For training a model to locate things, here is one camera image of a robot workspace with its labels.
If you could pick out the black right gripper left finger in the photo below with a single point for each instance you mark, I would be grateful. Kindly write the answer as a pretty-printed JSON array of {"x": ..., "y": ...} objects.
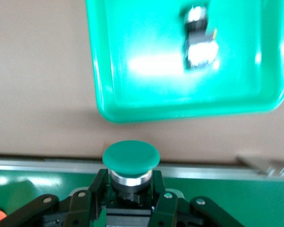
[{"x": 97, "y": 186}]

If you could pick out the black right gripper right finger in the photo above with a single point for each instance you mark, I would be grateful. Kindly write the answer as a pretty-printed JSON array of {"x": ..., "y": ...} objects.
[{"x": 159, "y": 189}]

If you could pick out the green push button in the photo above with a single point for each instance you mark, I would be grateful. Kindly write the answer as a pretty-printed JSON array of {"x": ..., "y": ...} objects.
[
  {"x": 196, "y": 35},
  {"x": 130, "y": 156}
]

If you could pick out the green conveyor belt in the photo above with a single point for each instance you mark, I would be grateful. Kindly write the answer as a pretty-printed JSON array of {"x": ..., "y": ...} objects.
[{"x": 227, "y": 201}]

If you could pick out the green plastic tray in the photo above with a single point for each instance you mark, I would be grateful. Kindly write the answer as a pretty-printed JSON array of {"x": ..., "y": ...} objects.
[{"x": 144, "y": 94}]

